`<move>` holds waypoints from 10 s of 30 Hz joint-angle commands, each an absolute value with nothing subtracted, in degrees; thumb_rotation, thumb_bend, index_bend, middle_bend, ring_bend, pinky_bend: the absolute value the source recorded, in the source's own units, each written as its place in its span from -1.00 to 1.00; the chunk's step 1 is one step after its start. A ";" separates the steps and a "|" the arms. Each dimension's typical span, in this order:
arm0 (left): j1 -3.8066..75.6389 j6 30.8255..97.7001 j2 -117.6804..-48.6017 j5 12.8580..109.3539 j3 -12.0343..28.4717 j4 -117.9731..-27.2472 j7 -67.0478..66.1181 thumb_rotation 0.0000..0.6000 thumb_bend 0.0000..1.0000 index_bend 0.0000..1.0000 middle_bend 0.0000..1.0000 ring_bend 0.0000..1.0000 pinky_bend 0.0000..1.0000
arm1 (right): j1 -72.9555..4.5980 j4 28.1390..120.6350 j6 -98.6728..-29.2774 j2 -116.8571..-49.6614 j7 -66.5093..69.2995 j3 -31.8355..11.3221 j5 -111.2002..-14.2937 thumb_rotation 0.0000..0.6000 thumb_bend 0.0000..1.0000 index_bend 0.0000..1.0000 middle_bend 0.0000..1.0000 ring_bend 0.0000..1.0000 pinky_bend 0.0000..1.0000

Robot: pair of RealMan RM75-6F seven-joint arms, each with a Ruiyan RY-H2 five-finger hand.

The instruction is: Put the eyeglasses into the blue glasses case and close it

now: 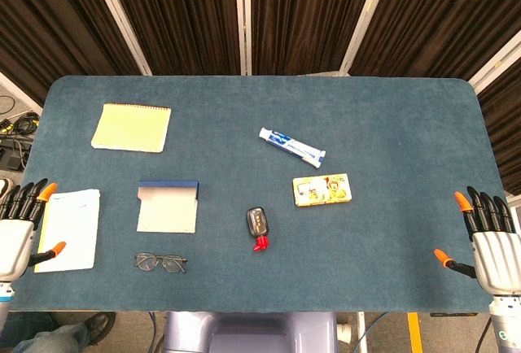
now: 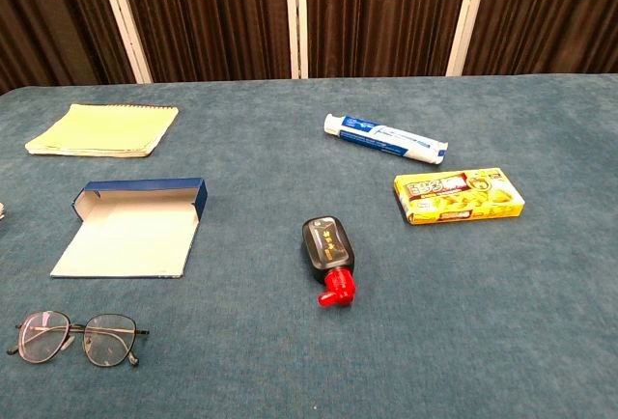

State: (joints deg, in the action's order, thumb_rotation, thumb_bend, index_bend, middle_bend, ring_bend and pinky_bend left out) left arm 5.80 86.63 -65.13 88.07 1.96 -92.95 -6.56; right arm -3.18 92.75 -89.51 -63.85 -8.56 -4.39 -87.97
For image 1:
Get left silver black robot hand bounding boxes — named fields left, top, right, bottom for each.
left=0, top=178, right=67, bottom=283

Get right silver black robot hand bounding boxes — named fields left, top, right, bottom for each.
left=433, top=185, right=521, bottom=298

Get black eyeglasses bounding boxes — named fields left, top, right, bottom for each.
left=134, top=251, right=189, bottom=275

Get blue and white box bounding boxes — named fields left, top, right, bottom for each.
left=136, top=180, right=200, bottom=234

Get lilac robot base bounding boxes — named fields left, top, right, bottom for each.
left=162, top=311, right=339, bottom=353

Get white paper pad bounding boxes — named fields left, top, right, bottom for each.
left=33, top=189, right=101, bottom=274

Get black foot pedal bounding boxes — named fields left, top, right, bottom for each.
left=0, top=137, right=33, bottom=173

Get blue jeans leg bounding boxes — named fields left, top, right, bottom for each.
left=0, top=311, right=90, bottom=353

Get yellow floor tape strip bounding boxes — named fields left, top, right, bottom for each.
left=406, top=312, right=422, bottom=353

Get black leather shoe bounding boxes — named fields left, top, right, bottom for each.
left=77, top=312, right=117, bottom=346

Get dark brown curtain panel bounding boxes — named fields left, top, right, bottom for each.
left=0, top=0, right=142, bottom=106
left=101, top=0, right=242, bottom=76
left=475, top=68, right=521, bottom=196
left=349, top=0, right=521, bottom=81
left=250, top=0, right=383, bottom=76

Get white table leg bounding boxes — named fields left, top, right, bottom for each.
left=356, top=311, right=370, bottom=353

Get yellow spiral notepad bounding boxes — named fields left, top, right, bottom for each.
left=90, top=102, right=173, bottom=154

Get white power strip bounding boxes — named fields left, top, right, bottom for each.
left=337, top=319, right=352, bottom=345

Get blue table mat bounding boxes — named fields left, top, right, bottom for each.
left=0, top=75, right=510, bottom=314

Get yellow snack box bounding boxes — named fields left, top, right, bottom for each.
left=291, top=172, right=352, bottom=208

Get white blue toothpaste tube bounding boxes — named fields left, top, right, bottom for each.
left=258, top=126, right=327, bottom=169

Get black and red car key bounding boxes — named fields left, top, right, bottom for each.
left=245, top=206, right=271, bottom=254

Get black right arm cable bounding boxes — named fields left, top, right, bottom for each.
left=474, top=316, right=494, bottom=353

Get black yellow floor cables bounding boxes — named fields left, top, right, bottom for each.
left=0, top=111, right=41, bottom=138

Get white partition frame post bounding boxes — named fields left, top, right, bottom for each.
left=339, top=0, right=395, bottom=77
left=86, top=0, right=152, bottom=76
left=467, top=38, right=521, bottom=94
left=233, top=0, right=253, bottom=76
left=0, top=70, right=44, bottom=111

